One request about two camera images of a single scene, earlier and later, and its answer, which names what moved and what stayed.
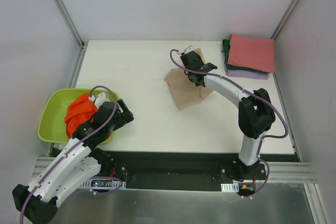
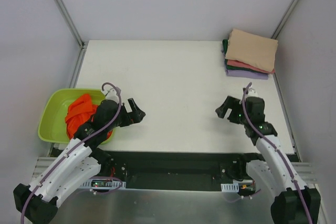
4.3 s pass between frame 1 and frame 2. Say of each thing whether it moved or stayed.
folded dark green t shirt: stayed
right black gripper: moved
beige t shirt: moved
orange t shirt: stayed
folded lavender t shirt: stayed
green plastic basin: stayed
